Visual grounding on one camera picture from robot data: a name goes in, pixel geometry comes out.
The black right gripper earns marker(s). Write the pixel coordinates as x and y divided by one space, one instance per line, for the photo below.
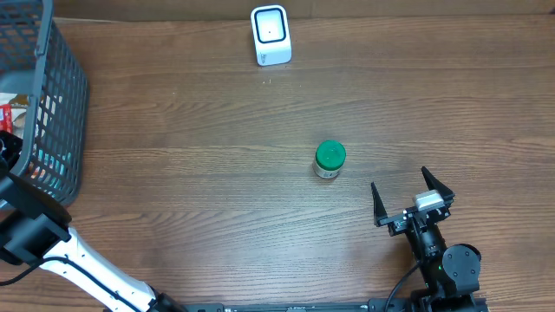
410 217

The green lid jar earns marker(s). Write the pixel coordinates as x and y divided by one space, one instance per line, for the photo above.
329 159

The beige brown snack pouch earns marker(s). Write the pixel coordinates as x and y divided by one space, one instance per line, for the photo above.
19 106

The teal orange cracker packet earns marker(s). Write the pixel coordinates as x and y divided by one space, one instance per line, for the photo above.
50 170

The red white stick packet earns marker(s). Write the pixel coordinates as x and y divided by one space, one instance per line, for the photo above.
6 118

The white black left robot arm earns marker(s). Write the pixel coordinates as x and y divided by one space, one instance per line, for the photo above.
36 230

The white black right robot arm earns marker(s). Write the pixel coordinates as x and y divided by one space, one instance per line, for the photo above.
451 274

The white barcode scanner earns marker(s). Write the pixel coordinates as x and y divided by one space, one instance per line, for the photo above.
271 35

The grey plastic mesh basket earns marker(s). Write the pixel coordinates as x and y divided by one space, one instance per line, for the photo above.
37 61

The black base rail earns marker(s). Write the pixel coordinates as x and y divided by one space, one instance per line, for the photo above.
303 307

